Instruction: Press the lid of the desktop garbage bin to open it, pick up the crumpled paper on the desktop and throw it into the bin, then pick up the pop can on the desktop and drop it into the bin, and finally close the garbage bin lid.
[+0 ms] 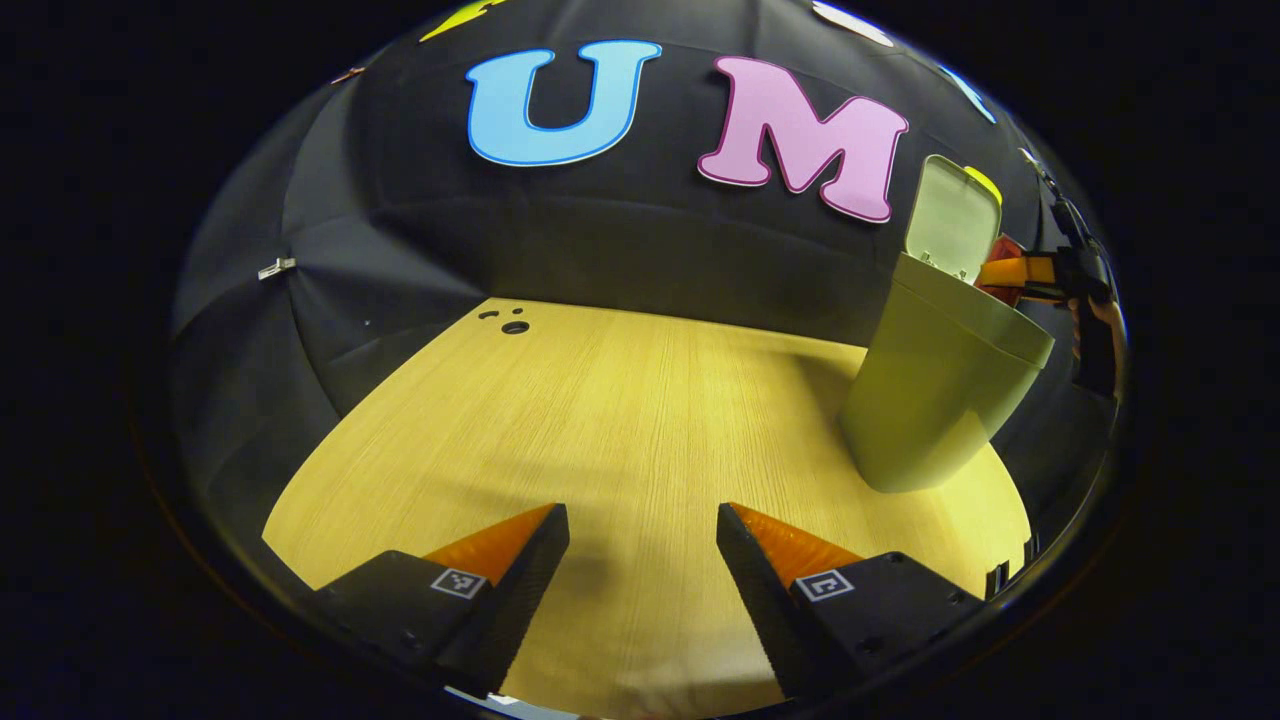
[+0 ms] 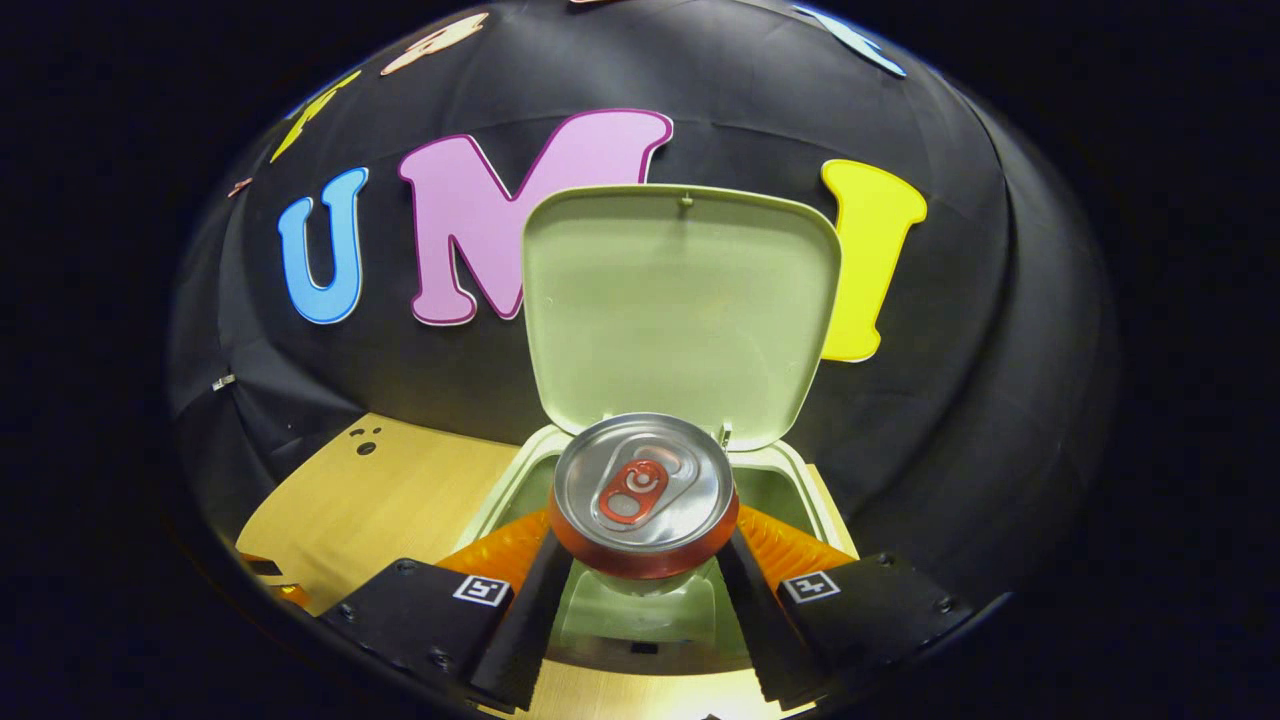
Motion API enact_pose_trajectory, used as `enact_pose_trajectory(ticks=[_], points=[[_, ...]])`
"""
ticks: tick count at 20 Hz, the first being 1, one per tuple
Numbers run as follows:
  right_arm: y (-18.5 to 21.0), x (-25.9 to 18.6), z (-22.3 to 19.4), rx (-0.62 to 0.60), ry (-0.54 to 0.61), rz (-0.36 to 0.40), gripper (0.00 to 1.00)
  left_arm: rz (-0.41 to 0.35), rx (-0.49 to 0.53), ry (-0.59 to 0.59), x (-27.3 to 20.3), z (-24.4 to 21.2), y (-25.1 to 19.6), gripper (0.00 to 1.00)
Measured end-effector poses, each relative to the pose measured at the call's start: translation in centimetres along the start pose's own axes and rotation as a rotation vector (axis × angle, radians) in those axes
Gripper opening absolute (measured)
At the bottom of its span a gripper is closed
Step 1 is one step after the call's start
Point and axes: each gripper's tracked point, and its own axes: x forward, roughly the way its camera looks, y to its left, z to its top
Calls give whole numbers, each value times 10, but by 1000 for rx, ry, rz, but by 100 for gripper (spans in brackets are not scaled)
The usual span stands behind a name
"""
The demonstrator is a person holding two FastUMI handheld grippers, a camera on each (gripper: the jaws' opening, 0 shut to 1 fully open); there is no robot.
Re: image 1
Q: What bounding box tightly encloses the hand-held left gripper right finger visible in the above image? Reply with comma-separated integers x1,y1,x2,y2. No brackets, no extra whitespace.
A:
715,503,988,701

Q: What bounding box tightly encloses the black backdrop cloth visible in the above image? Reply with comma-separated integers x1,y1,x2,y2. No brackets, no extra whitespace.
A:
170,0,1123,566

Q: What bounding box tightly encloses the orange pop can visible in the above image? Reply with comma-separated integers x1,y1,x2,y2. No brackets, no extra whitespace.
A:
975,234,1027,307

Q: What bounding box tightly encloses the green desktop garbage bin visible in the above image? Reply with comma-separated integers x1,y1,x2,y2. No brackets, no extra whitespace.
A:
838,154,1056,494

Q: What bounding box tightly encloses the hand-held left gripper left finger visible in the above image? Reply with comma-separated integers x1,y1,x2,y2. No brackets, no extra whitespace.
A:
315,503,571,699

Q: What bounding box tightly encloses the wooden desktop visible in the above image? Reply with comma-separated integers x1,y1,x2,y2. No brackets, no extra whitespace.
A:
262,297,1033,719

